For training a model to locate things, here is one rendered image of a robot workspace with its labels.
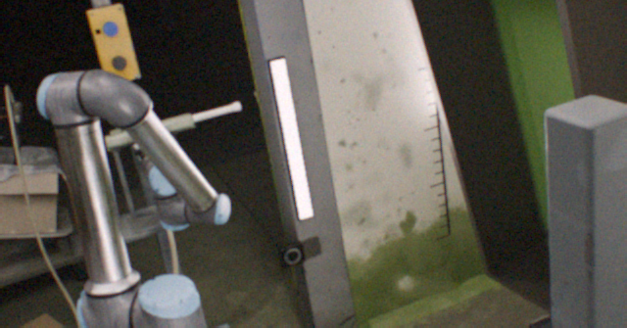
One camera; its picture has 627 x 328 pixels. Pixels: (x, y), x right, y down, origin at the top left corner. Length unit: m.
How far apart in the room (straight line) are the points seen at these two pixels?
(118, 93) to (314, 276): 1.35
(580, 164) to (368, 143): 2.18
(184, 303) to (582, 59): 1.12
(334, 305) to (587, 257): 2.38
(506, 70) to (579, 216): 1.78
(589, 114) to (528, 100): 1.88
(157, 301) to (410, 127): 1.34
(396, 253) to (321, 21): 1.03
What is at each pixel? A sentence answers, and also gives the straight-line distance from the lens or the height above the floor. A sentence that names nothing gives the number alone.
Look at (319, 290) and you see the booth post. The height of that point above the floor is 0.31.
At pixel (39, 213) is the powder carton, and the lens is 3.89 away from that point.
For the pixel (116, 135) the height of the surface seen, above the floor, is 1.14.
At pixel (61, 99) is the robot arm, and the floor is 1.44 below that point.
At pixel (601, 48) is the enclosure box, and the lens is 1.67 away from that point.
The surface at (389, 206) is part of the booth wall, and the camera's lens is 2.82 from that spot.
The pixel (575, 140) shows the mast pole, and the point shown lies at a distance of 0.52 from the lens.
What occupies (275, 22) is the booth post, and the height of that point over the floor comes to 1.40.
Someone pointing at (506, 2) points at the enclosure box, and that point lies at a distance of 2.27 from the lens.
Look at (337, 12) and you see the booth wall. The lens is 2.52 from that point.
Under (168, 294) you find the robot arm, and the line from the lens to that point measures 1.85.
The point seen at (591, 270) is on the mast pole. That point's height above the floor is 1.52.
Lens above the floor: 1.82
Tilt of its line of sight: 21 degrees down
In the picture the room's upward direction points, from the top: 10 degrees counter-clockwise
